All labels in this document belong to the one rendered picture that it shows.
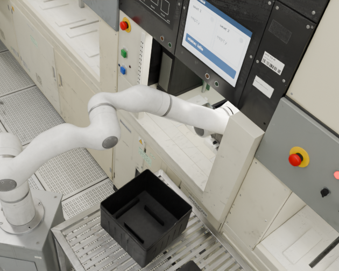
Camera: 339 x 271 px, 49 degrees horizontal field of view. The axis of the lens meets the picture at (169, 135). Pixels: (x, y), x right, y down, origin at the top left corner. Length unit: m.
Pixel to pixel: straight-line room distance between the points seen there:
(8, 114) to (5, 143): 1.84
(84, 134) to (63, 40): 1.32
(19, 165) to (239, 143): 0.76
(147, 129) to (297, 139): 0.93
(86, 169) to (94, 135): 1.56
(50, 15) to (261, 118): 1.90
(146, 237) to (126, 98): 0.66
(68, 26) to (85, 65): 0.43
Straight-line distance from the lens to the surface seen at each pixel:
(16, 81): 3.60
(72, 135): 1.33
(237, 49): 1.23
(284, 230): 1.72
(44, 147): 1.37
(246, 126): 1.26
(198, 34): 1.34
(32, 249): 1.71
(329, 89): 1.08
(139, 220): 1.70
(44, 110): 3.28
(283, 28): 1.10
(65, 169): 2.84
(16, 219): 1.68
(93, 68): 2.29
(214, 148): 1.84
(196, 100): 2.07
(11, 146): 1.45
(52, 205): 1.77
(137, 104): 1.28
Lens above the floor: 2.24
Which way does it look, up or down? 47 degrees down
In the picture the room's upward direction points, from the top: 11 degrees clockwise
